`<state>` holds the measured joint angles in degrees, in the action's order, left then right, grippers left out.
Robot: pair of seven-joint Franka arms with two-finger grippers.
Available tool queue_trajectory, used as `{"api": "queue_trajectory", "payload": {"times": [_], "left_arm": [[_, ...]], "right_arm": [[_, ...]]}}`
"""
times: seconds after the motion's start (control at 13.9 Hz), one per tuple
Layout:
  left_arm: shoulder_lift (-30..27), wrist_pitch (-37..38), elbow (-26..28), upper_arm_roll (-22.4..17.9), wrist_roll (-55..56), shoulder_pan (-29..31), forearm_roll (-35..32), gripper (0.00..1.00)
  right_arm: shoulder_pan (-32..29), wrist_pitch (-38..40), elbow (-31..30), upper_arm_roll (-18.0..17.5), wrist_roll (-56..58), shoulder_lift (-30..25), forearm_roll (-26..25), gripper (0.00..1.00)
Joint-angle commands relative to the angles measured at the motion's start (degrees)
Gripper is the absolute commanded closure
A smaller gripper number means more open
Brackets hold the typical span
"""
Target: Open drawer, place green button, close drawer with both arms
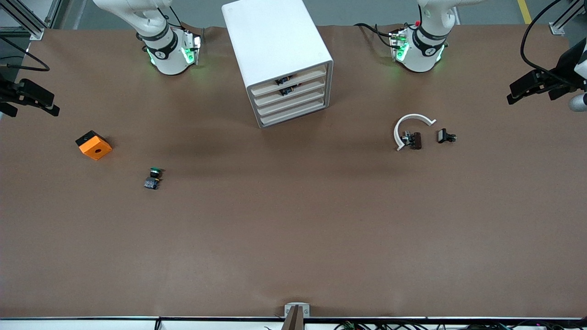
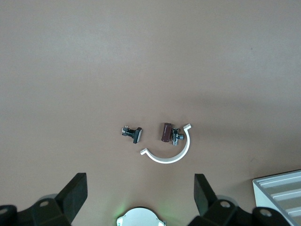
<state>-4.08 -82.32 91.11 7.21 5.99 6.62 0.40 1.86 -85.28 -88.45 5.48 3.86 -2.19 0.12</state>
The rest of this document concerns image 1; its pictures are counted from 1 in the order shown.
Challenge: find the green push button switch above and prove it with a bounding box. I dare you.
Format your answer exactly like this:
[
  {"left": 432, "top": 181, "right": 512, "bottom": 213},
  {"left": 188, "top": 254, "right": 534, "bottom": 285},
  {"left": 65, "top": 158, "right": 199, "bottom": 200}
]
[{"left": 144, "top": 168, "right": 164, "bottom": 190}]

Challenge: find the cream plastic drawer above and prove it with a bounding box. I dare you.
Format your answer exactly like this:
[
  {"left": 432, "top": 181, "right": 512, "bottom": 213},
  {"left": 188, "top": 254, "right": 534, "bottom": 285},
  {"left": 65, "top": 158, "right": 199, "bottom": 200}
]
[
  {"left": 256, "top": 89, "right": 329, "bottom": 116},
  {"left": 253, "top": 79, "right": 329, "bottom": 107},
  {"left": 250, "top": 65, "right": 328, "bottom": 97},
  {"left": 259, "top": 99, "right": 330, "bottom": 127}
]

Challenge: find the orange box with hole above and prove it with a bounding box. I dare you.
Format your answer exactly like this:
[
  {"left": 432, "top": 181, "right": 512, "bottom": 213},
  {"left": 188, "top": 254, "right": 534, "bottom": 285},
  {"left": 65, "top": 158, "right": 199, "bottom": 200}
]
[{"left": 75, "top": 130, "right": 113, "bottom": 161}]

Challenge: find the white table edge strip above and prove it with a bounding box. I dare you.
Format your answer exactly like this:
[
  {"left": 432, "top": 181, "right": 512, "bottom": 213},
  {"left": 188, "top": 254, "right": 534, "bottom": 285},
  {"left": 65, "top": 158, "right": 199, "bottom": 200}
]
[{"left": 0, "top": 316, "right": 587, "bottom": 330}]

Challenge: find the brown table mat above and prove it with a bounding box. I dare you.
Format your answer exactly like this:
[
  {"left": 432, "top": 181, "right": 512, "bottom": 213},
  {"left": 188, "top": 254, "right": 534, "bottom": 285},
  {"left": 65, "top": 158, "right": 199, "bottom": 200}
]
[{"left": 0, "top": 24, "right": 587, "bottom": 319}]

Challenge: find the aluminium frame profile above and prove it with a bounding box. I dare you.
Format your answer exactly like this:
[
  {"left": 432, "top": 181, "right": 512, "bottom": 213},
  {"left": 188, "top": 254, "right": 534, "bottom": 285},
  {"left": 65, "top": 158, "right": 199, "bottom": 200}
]
[
  {"left": 0, "top": 0, "right": 63, "bottom": 41},
  {"left": 548, "top": 0, "right": 587, "bottom": 36}
]

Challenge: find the white half-ring pipe clamp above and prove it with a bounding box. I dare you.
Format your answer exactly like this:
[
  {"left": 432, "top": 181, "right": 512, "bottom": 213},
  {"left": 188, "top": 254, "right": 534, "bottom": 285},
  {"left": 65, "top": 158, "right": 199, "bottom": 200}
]
[{"left": 393, "top": 113, "right": 437, "bottom": 152}]

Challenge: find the black cable bundle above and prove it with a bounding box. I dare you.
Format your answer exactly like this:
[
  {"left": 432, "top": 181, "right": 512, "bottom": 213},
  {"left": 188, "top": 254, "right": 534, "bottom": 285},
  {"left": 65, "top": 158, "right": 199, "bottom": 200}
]
[{"left": 334, "top": 320, "right": 546, "bottom": 330}]

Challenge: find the grey metal bracket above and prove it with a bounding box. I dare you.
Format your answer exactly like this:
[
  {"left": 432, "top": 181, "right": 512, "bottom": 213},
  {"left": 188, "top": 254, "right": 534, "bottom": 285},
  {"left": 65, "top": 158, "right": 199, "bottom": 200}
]
[{"left": 281, "top": 302, "right": 311, "bottom": 330}]

